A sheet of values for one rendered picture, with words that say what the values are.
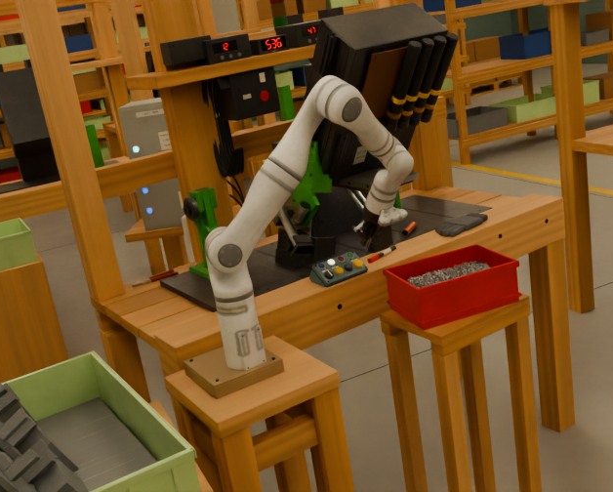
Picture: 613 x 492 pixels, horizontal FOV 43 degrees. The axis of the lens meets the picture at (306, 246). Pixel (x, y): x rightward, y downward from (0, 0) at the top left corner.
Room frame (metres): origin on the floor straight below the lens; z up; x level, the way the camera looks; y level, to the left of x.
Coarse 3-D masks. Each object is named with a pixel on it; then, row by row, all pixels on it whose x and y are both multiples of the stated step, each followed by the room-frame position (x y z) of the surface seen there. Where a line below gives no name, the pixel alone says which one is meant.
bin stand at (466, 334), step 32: (384, 320) 2.08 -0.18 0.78; (480, 320) 1.95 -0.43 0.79; (512, 320) 2.01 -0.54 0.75; (448, 352) 1.88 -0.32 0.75; (480, 352) 2.22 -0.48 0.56; (512, 352) 2.05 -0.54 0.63; (448, 384) 1.88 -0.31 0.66; (480, 384) 2.21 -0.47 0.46; (512, 384) 2.06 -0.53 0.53; (416, 416) 2.07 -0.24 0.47; (448, 416) 1.89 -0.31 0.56; (480, 416) 2.20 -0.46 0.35; (512, 416) 2.07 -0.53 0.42; (416, 448) 2.06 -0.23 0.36; (448, 448) 1.90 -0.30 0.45; (480, 448) 2.20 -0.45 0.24; (416, 480) 2.06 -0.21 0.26; (448, 480) 1.92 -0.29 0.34; (480, 480) 2.21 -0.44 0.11
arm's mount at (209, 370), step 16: (208, 352) 1.82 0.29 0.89; (224, 352) 1.80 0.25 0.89; (192, 368) 1.74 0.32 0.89; (208, 368) 1.72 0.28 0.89; (224, 368) 1.71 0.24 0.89; (256, 368) 1.69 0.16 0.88; (272, 368) 1.70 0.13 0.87; (208, 384) 1.66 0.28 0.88; (224, 384) 1.64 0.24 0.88; (240, 384) 1.66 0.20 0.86
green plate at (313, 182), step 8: (312, 144) 2.40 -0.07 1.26; (312, 152) 2.40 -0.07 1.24; (312, 160) 2.39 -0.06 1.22; (312, 168) 2.38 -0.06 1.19; (320, 168) 2.41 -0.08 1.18; (312, 176) 2.38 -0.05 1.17; (320, 176) 2.41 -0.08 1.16; (328, 176) 2.42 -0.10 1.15; (304, 184) 2.41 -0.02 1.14; (312, 184) 2.37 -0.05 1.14; (320, 184) 2.40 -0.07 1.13; (328, 184) 2.42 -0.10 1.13; (296, 192) 2.45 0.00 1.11; (304, 192) 2.41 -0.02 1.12; (312, 192) 2.37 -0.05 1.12; (320, 192) 2.40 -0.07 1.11; (328, 192) 2.42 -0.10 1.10; (296, 200) 2.44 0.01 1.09; (304, 200) 2.40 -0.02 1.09
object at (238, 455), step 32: (192, 416) 1.75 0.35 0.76; (288, 416) 1.87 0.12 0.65; (320, 416) 1.65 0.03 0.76; (224, 448) 1.53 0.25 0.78; (256, 448) 1.58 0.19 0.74; (288, 448) 1.62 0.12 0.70; (320, 448) 1.65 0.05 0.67; (224, 480) 1.56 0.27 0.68; (256, 480) 1.55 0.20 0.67; (288, 480) 1.85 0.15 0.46; (320, 480) 1.68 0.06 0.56; (352, 480) 1.67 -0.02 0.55
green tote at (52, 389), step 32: (32, 384) 1.69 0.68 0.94; (64, 384) 1.72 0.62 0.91; (96, 384) 1.76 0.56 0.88; (32, 416) 1.68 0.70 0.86; (128, 416) 1.56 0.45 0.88; (160, 416) 1.38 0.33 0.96; (160, 448) 1.39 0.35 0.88; (192, 448) 1.24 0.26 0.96; (128, 480) 1.18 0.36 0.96; (160, 480) 1.21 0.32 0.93; (192, 480) 1.23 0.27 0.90
